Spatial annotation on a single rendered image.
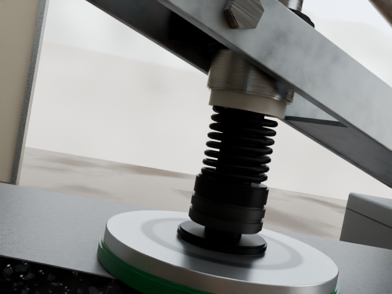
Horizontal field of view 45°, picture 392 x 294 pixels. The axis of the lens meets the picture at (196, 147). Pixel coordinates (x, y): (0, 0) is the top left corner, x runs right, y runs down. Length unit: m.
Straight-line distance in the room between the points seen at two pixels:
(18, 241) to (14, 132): 4.89
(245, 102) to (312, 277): 0.15
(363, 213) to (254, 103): 1.35
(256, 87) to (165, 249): 0.15
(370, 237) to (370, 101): 1.25
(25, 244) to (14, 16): 5.01
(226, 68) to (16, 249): 0.23
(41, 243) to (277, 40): 0.27
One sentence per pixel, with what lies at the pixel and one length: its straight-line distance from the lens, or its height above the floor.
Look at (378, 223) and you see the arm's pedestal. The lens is 1.63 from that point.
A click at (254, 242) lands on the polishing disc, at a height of 0.90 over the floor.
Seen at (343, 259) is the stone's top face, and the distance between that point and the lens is 0.61.
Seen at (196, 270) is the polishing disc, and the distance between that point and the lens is 0.34.
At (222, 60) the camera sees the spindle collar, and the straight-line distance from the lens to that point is 0.41.
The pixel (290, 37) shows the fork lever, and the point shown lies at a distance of 0.38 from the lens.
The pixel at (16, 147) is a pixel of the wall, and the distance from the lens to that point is 5.28.
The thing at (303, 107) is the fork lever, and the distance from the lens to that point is 0.53.
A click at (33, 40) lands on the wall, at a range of 5.33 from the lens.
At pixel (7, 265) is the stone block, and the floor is 0.86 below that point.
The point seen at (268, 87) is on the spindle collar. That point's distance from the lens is 0.40.
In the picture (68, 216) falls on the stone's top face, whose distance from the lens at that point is 0.55.
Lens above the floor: 1.00
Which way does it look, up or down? 3 degrees down
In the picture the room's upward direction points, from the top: 11 degrees clockwise
